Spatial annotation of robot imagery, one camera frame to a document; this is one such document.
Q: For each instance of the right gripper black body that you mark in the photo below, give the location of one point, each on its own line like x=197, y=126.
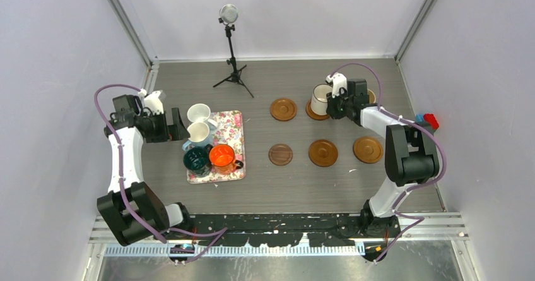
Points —
x=339, y=105

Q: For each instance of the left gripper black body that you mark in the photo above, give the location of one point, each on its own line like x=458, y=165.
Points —
x=158, y=131

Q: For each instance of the beige mug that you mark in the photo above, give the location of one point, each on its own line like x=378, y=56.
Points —
x=372, y=96

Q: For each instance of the cream brown-rim mug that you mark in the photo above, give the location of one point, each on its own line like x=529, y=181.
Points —
x=319, y=99

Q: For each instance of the light brown wooden coaster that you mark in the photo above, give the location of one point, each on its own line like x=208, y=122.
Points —
x=313, y=115

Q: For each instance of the small orange-brown coaster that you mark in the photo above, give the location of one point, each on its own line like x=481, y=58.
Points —
x=368, y=150

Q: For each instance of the matte brown wooden coaster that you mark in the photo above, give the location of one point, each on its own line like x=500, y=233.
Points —
x=323, y=153

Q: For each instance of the glossy brown wooden coaster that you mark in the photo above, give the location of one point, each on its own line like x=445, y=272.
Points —
x=283, y=109

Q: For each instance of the light blue white mug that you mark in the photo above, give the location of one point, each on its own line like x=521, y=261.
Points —
x=200, y=136

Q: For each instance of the dark green mug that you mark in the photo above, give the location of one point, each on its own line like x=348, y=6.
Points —
x=197, y=161

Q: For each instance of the dark walnut small coaster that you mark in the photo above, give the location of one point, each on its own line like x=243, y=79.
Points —
x=280, y=154

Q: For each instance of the orange mug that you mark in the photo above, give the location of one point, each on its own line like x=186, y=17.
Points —
x=224, y=159

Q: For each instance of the floral serving tray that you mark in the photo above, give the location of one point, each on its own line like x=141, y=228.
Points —
x=230, y=132

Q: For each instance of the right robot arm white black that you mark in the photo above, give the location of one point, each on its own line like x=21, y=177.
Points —
x=410, y=155

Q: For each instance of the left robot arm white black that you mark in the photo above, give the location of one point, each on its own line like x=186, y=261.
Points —
x=130, y=208

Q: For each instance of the colourful toy brick stack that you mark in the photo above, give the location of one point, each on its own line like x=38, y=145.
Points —
x=429, y=118

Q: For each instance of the microphone on black tripod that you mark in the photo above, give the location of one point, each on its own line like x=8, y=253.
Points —
x=228, y=15

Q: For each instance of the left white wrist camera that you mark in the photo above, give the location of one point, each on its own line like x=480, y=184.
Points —
x=153, y=101

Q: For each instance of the aluminium frame rail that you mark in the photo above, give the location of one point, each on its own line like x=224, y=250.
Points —
x=440, y=226

